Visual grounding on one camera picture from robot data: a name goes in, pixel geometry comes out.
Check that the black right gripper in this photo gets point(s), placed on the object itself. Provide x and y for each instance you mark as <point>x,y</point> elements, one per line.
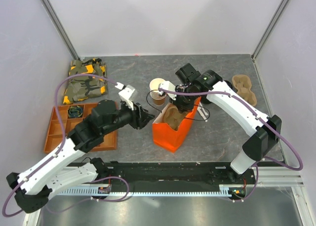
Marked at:
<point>182,107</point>

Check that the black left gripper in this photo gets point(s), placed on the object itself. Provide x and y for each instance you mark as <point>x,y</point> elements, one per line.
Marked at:
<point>138,114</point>

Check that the cardboard cup carrier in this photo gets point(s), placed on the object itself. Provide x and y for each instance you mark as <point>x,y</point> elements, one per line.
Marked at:
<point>173,117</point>
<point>243,85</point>

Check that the orange paper bag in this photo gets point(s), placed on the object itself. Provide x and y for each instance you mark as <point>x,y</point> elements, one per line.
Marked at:
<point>169,139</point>

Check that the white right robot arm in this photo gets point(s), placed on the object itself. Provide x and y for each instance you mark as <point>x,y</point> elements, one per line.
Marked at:
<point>211,88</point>

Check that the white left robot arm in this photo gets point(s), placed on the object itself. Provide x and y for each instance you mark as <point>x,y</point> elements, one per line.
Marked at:
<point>33,188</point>

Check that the stack of paper cups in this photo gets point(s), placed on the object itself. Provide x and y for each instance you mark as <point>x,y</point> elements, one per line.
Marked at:
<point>157,97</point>

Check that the green blue coiled belt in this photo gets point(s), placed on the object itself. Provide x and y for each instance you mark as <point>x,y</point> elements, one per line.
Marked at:
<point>75,112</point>

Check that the camouflage folded cloth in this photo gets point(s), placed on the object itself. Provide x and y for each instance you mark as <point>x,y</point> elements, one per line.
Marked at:
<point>84,87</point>

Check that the orange wooden compartment tray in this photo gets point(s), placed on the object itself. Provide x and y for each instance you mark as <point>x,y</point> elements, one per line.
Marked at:
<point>54,134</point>

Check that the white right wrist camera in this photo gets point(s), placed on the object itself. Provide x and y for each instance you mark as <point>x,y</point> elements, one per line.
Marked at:
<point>167,88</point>

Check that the aluminium cable duct rail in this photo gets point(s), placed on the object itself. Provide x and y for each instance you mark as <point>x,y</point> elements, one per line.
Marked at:
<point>96,191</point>

